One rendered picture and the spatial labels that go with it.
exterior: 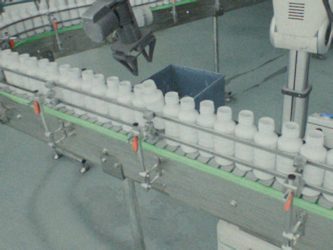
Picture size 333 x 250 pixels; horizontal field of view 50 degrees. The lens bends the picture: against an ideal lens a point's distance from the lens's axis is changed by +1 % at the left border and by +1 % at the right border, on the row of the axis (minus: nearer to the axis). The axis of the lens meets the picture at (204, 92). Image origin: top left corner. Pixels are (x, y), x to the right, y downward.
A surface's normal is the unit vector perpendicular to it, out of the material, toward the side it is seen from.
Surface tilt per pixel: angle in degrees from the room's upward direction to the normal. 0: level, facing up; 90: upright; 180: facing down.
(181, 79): 90
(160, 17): 90
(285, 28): 90
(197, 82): 90
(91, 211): 0
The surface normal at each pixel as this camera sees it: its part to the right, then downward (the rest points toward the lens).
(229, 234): -0.31, -0.54
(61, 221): -0.05, -0.89
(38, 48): 0.87, 0.19
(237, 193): -0.53, 0.41
